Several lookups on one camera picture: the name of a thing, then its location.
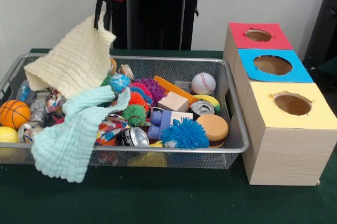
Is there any cream knitted cloth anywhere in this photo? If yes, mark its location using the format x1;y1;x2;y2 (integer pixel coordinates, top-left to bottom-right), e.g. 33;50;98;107
23;11;117;100

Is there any small clear plastic bottle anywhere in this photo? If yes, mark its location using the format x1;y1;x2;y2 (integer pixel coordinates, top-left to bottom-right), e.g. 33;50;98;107
16;79;35;104

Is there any mint green cloth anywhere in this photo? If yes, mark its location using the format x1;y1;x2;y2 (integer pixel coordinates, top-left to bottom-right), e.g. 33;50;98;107
31;86;132;184

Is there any clear mesh bin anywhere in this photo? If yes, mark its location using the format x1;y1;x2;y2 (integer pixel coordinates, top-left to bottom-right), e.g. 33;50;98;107
0;53;250;169

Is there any wooden box with three holes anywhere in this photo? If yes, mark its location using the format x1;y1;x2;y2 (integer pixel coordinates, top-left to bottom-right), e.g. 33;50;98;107
222;22;337;187

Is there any wooden cube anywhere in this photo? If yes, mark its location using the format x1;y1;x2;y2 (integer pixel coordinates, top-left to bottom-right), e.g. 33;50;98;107
157;91;190;113

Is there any white toy baseball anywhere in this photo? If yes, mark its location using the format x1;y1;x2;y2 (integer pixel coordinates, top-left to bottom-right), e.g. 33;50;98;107
191;73;216;96

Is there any orange toy basketball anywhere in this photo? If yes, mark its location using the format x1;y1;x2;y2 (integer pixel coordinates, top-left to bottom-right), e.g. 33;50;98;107
0;99;32;130

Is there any blue spiky ball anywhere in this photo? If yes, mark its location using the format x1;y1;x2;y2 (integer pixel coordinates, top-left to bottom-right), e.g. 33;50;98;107
161;117;211;150

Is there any yellow ball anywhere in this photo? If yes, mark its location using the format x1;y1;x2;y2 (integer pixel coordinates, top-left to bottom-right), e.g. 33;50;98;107
0;126;18;156

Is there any toy hamburger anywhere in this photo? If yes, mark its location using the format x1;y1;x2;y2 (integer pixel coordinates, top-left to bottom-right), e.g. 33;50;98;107
196;114;229;148

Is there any dark green table cloth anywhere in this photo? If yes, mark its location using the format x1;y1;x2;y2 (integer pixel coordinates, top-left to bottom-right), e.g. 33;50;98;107
314;57;337;77
0;47;337;224

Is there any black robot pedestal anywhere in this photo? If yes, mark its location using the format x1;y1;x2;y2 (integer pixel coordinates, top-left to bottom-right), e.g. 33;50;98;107
112;0;213;51

